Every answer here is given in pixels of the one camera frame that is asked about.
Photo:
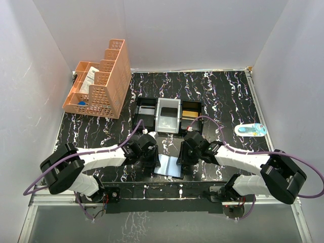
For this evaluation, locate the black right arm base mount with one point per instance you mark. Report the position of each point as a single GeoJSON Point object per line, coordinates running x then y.
{"type": "Point", "coordinates": [222, 194]}

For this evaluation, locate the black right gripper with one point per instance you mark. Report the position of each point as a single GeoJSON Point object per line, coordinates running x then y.
{"type": "Point", "coordinates": [186, 158]}

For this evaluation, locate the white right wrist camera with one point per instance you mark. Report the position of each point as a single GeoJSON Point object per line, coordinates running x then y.
{"type": "Point", "coordinates": [191, 129]}

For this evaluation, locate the white middle bin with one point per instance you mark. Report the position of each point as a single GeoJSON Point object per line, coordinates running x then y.
{"type": "Point", "coordinates": [167, 118]}

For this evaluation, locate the black left bin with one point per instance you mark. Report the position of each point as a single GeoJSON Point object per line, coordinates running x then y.
{"type": "Point", "coordinates": [149, 120]}

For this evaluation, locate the black bin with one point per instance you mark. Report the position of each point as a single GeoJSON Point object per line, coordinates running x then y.
{"type": "Point", "coordinates": [149, 120]}
{"type": "Point", "coordinates": [198, 124]}

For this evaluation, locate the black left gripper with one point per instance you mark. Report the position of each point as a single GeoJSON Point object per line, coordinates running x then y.
{"type": "Point", "coordinates": [152, 159]}

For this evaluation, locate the gold card in right bin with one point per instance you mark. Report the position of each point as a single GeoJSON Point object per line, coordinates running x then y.
{"type": "Point", "coordinates": [189, 115]}

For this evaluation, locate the black leather card holder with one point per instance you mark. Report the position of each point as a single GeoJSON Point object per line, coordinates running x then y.
{"type": "Point", "coordinates": [169, 166]}

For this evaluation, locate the white paper packet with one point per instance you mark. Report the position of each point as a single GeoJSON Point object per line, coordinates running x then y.
{"type": "Point", "coordinates": [89, 80]}

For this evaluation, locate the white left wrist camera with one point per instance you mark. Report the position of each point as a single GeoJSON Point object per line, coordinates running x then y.
{"type": "Point", "coordinates": [152, 134]}

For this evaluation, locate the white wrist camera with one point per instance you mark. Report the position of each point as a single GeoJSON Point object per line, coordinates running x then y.
{"type": "Point", "coordinates": [191, 129]}
{"type": "Point", "coordinates": [152, 134]}

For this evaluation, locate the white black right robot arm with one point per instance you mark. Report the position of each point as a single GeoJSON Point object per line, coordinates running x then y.
{"type": "Point", "coordinates": [272, 173]}

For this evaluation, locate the black right bin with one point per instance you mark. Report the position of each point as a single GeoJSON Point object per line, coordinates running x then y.
{"type": "Point", "coordinates": [198, 124]}

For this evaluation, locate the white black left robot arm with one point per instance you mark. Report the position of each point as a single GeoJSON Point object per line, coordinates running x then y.
{"type": "Point", "coordinates": [71, 173]}

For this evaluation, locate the dark card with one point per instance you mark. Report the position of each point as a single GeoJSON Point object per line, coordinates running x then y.
{"type": "Point", "coordinates": [169, 112]}

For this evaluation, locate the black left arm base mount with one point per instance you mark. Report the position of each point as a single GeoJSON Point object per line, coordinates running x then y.
{"type": "Point", "coordinates": [111, 195]}

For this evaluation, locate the blue white blister pack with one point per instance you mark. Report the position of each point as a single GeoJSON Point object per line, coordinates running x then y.
{"type": "Point", "coordinates": [251, 130]}

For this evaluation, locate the card in left bin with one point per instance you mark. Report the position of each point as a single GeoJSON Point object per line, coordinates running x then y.
{"type": "Point", "coordinates": [146, 110]}

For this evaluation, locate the orange plastic desk organizer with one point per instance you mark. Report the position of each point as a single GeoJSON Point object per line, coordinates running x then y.
{"type": "Point", "coordinates": [107, 95]}

